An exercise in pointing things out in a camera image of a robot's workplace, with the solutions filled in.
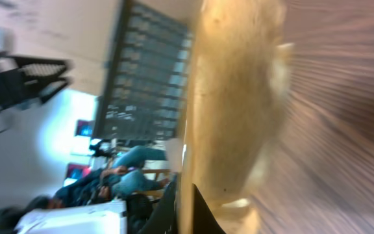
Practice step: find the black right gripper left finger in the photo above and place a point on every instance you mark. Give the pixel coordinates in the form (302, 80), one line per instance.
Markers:
(163, 219)

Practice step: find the white background table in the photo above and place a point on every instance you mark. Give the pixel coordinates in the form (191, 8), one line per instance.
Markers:
(103, 218)

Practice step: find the grey plastic mesh basket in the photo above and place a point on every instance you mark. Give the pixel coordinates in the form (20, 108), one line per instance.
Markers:
(147, 71)

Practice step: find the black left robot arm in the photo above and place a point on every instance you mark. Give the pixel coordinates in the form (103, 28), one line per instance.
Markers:
(24, 78)

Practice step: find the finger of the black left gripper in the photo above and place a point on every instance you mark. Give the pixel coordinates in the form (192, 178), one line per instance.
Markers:
(37, 67)
(46, 88)

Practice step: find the brown snack packet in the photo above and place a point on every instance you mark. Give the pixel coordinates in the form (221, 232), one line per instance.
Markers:
(236, 108)

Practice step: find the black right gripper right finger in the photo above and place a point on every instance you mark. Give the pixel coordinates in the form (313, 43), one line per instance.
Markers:
(203, 219)

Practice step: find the seated person in background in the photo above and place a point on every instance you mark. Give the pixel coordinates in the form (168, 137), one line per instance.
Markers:
(124, 178)

